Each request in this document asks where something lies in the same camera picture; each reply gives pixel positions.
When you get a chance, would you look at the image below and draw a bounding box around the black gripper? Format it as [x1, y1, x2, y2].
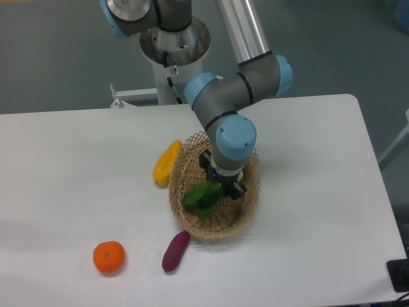
[199, 150, 247, 200]

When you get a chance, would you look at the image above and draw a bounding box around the green bok choy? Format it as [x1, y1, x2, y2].
[181, 177, 230, 218]

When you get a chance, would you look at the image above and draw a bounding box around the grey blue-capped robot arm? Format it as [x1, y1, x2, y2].
[100, 1, 293, 200]

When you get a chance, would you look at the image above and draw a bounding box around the woven wicker basket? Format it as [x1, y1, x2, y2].
[169, 131, 261, 240]

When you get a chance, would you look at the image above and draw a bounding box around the yellow pepper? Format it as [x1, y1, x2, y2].
[152, 139, 183, 185]

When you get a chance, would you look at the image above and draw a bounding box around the purple sweet potato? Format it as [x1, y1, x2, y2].
[162, 231, 191, 273]

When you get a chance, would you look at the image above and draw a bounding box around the orange mandarin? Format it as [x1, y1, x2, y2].
[93, 240, 125, 275]

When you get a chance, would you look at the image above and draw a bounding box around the black device at table edge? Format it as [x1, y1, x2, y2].
[386, 258, 408, 292]

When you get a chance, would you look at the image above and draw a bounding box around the blue object in corner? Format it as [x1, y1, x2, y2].
[395, 0, 409, 33]

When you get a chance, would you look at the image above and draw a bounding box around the white metal base frame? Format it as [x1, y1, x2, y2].
[109, 75, 224, 109]

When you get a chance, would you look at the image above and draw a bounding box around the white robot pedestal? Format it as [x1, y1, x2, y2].
[139, 17, 212, 106]

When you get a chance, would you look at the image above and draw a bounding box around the black cable on pedestal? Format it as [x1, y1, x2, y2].
[162, 50, 185, 105]

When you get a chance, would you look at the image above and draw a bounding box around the white table leg frame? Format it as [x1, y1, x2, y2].
[377, 110, 408, 171]

